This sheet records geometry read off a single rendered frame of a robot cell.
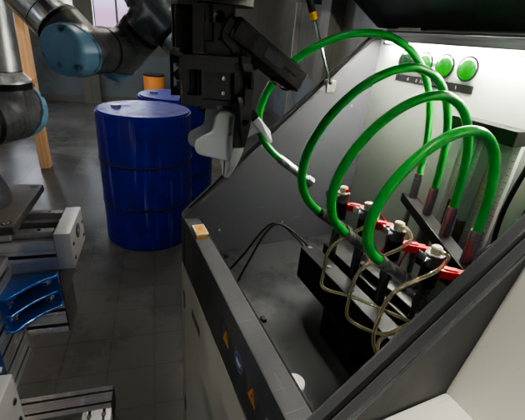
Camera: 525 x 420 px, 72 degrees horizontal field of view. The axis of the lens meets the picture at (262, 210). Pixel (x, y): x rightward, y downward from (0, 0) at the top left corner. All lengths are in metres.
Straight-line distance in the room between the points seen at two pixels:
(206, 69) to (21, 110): 0.61
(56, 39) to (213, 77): 0.30
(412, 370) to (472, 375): 0.10
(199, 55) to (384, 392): 0.44
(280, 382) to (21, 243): 0.60
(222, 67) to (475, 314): 0.42
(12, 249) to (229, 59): 0.66
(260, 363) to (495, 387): 0.31
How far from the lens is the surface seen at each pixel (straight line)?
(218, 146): 0.45
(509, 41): 0.85
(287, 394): 0.58
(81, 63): 0.64
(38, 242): 0.90
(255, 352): 0.62
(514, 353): 0.56
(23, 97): 0.96
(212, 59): 0.42
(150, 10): 0.73
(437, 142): 0.50
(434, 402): 0.60
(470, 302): 0.52
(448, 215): 0.73
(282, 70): 0.46
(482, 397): 0.59
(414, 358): 0.51
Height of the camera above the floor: 1.40
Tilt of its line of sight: 25 degrees down
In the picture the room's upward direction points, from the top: 5 degrees clockwise
